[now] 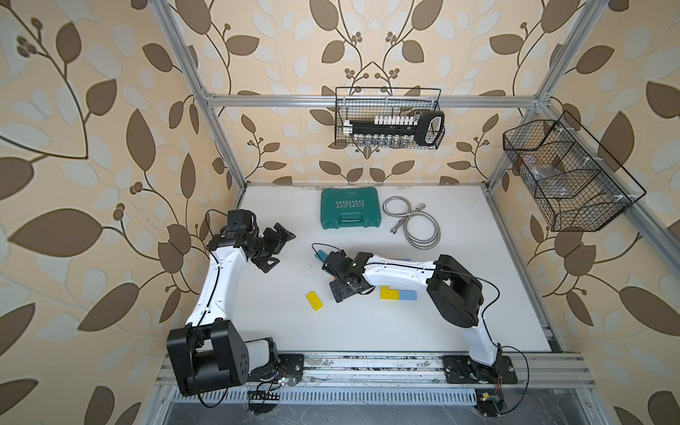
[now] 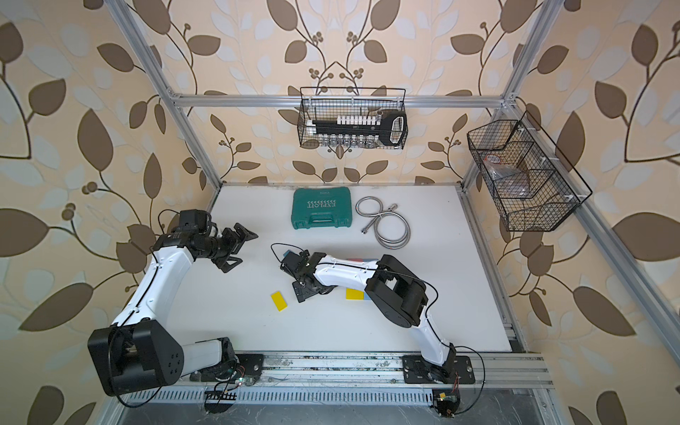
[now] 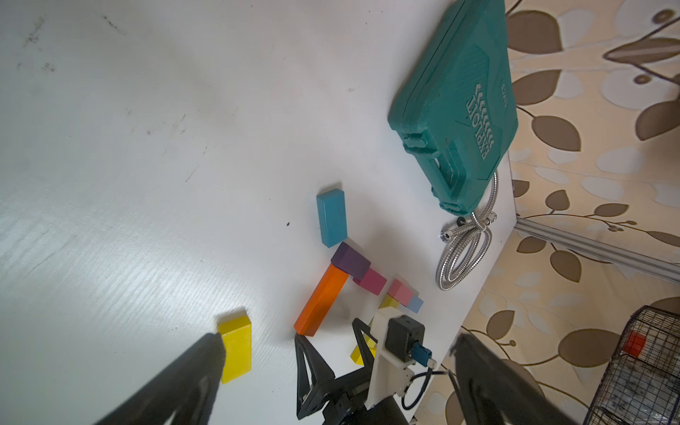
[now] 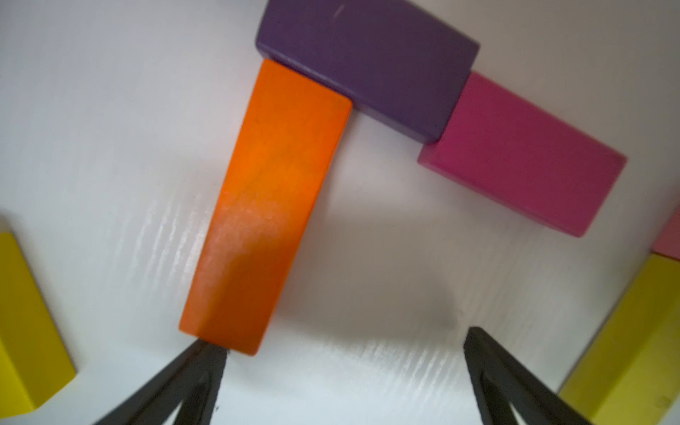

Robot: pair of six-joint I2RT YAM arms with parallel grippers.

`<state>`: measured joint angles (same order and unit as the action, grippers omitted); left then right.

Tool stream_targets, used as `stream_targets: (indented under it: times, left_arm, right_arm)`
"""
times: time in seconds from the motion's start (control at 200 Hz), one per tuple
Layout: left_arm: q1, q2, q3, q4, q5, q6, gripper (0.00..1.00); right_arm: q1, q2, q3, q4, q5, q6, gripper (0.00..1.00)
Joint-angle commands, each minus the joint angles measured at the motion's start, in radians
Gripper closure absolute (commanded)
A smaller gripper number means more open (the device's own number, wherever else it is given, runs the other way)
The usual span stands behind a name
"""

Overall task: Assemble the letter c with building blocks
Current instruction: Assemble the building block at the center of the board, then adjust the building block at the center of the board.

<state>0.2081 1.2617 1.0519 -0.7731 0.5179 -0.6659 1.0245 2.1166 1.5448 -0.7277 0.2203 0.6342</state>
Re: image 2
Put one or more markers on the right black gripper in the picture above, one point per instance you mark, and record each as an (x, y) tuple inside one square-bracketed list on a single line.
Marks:
[(301, 291)]

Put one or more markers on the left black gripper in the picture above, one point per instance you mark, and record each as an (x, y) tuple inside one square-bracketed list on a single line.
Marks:
[(233, 243)]

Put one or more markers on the short yellow block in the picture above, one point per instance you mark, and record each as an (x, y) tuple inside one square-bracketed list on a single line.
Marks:
[(351, 294)]

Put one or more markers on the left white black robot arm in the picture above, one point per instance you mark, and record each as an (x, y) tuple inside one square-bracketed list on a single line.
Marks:
[(137, 352)]

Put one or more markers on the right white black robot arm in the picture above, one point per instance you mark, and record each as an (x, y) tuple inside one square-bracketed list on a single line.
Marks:
[(398, 294)]

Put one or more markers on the green plastic tool case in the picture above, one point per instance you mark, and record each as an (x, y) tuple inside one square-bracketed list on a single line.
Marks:
[(321, 208)]

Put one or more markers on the black white socket set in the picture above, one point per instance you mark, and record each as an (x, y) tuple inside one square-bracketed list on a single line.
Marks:
[(385, 130)]

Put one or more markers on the clear plastic bag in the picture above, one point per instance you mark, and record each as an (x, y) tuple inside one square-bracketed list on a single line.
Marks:
[(508, 181)]

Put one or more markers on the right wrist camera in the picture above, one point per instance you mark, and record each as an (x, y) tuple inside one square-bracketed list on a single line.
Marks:
[(294, 264)]

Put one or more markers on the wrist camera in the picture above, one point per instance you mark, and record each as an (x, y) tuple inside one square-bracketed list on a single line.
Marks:
[(294, 264), (195, 222)]

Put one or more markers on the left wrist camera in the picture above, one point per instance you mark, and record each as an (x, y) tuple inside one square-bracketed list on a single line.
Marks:
[(195, 222)]

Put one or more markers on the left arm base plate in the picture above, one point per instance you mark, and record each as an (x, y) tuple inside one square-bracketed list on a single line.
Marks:
[(245, 367)]

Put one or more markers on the aluminium front rail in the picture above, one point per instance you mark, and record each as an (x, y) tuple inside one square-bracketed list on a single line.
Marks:
[(489, 370)]

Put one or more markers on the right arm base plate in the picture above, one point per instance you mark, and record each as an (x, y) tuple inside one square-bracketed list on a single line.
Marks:
[(418, 371)]

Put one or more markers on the centre black wire basket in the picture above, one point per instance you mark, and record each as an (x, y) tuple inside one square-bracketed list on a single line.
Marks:
[(329, 102)]

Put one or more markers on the black wire basket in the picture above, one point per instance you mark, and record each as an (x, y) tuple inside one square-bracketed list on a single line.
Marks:
[(329, 102), (557, 188)]

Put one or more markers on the right black wire basket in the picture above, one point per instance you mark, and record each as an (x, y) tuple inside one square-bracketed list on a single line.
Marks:
[(557, 188)]

